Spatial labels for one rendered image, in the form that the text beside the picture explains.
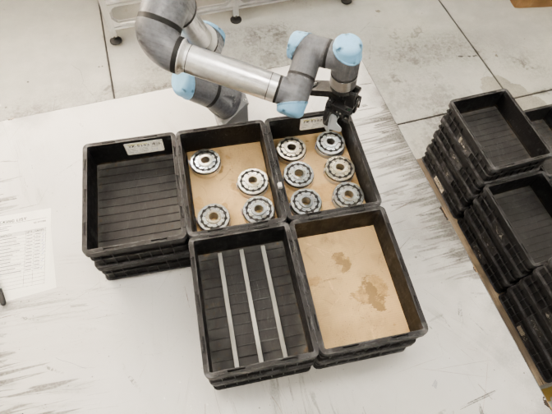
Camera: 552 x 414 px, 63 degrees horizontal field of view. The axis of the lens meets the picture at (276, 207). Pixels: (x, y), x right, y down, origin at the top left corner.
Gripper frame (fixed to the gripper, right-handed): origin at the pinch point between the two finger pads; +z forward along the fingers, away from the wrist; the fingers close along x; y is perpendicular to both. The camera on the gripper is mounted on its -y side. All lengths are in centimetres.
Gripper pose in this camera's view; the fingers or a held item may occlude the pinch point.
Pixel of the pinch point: (330, 121)
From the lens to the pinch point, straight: 149.1
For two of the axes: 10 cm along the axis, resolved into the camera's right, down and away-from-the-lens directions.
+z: 0.3, 4.2, 9.1
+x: 5.5, -7.6, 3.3
